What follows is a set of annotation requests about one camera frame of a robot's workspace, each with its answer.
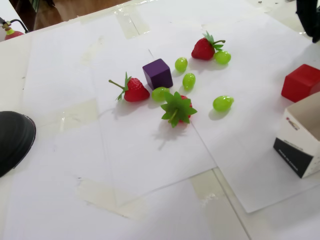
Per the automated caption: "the dark brown cabinet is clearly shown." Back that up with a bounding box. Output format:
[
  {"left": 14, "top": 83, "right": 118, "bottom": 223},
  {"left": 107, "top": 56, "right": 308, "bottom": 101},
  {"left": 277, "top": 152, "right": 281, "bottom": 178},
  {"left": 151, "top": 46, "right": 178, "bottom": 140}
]
[{"left": 8, "top": 0, "right": 63, "bottom": 32}]

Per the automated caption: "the open white black cardboard box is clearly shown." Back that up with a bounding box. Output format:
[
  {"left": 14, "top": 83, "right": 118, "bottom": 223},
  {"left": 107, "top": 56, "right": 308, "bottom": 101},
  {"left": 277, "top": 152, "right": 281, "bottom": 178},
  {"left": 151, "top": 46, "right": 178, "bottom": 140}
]
[{"left": 272, "top": 91, "right": 320, "bottom": 179}]

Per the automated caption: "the red wooden cube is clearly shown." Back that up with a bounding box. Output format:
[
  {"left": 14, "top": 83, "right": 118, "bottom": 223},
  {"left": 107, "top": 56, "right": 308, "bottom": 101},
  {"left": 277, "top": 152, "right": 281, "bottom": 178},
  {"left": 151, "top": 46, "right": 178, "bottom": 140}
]
[{"left": 281, "top": 63, "right": 320, "bottom": 103}]

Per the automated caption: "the purple wooden cube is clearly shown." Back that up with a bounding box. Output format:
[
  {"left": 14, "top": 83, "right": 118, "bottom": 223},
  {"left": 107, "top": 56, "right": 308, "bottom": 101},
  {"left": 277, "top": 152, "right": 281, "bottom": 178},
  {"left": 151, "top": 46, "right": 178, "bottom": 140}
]
[{"left": 142, "top": 58, "right": 174, "bottom": 91}]

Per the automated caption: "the green plastic grape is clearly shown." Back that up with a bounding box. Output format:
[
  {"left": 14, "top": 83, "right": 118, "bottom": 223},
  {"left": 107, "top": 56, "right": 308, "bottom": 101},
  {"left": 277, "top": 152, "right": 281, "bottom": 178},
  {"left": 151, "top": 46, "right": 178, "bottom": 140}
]
[
  {"left": 214, "top": 50, "right": 232, "bottom": 65},
  {"left": 151, "top": 86, "right": 171, "bottom": 103},
  {"left": 212, "top": 95, "right": 235, "bottom": 113},
  {"left": 182, "top": 72, "right": 197, "bottom": 91},
  {"left": 174, "top": 56, "right": 189, "bottom": 73}
]

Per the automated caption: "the black round object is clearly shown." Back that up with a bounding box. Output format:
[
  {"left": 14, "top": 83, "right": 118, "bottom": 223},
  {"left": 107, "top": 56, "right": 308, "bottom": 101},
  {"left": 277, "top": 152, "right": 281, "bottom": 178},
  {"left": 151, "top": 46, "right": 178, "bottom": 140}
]
[{"left": 0, "top": 110, "right": 37, "bottom": 179}]

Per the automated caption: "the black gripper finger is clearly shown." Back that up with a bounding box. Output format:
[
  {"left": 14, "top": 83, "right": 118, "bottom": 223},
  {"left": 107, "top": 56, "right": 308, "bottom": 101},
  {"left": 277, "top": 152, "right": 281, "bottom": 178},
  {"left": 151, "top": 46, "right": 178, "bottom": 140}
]
[
  {"left": 308, "top": 0, "right": 320, "bottom": 43},
  {"left": 296, "top": 0, "right": 316, "bottom": 43}
]

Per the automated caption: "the red plastic strawberry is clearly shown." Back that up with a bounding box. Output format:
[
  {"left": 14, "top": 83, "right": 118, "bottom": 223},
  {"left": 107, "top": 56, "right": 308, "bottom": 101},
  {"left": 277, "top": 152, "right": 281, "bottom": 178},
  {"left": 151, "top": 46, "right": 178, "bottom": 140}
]
[
  {"left": 160, "top": 91, "right": 198, "bottom": 129},
  {"left": 108, "top": 71, "right": 151, "bottom": 103},
  {"left": 191, "top": 30, "right": 226, "bottom": 61}
]

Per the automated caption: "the red fire extinguisher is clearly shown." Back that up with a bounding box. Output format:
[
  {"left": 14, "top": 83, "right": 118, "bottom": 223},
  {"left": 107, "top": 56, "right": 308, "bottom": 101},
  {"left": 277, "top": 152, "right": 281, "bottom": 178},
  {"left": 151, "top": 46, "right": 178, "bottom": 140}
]
[{"left": 0, "top": 16, "right": 30, "bottom": 41}]

